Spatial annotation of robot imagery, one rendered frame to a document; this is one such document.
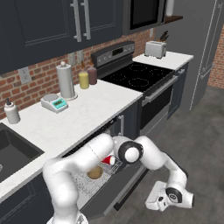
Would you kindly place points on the grey dishwasher rack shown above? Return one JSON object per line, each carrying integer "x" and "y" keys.
{"x": 87, "y": 186}

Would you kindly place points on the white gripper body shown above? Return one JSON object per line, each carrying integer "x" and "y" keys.
{"x": 154, "y": 197}

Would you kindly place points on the dark under-sink cabinet door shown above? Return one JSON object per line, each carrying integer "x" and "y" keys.
{"x": 23, "y": 204}

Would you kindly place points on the white soap dispenser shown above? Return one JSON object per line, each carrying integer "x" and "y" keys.
{"x": 12, "y": 113}

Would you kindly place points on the black stove with hob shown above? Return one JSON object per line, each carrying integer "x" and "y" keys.
{"x": 137, "y": 74}

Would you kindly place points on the grey wall outlet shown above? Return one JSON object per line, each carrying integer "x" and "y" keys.
{"x": 80, "y": 56}
{"x": 24, "y": 75}
{"x": 72, "y": 58}

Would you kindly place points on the narrow dark upper cabinet door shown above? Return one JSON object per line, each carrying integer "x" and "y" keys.
{"x": 105, "y": 17}

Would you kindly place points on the black oven door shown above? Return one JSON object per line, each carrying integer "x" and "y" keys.
{"x": 157, "y": 106}

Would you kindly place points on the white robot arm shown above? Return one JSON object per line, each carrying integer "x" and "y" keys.
{"x": 73, "y": 166}

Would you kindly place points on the white teal kitchen scale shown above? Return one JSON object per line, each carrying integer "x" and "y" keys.
{"x": 55, "y": 103}

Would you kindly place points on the silver toaster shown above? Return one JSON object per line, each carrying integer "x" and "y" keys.
{"x": 155, "y": 49}

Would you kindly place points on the white paper roll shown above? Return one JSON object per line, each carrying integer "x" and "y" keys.
{"x": 169, "y": 7}

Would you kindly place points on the narrow dark cabinet door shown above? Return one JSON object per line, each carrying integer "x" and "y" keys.
{"x": 105, "y": 17}
{"x": 131, "y": 119}

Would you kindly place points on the dark grey fridge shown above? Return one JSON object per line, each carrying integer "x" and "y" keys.
{"x": 201, "y": 43}

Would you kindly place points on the brown wooden shelf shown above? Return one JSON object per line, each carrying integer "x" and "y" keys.
{"x": 173, "y": 19}

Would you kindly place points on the narrow dark lower cabinet door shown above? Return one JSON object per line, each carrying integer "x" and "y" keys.
{"x": 131, "y": 119}

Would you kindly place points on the wide dark upper cabinet door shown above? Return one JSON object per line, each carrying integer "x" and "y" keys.
{"x": 38, "y": 26}

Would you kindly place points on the yellow bottle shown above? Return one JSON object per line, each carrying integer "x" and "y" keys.
{"x": 84, "y": 80}

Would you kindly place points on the brown bottle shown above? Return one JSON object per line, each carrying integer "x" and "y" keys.
{"x": 92, "y": 75}

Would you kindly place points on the black microwave oven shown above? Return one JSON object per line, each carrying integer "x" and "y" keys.
{"x": 144, "y": 13}

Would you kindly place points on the grey paper towel holder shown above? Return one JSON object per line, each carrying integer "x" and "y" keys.
{"x": 66, "y": 83}

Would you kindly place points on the brown bowl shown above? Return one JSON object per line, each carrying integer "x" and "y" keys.
{"x": 95, "y": 173}

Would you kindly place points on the dark lower cabinet run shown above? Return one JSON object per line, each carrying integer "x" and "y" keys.
{"x": 178, "y": 93}

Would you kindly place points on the knife block with knives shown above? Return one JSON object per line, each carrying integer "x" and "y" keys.
{"x": 163, "y": 37}

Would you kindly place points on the black sink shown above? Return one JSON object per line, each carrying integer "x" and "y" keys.
{"x": 14, "y": 151}

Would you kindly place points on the red cup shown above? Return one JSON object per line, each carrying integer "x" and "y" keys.
{"x": 108, "y": 160}

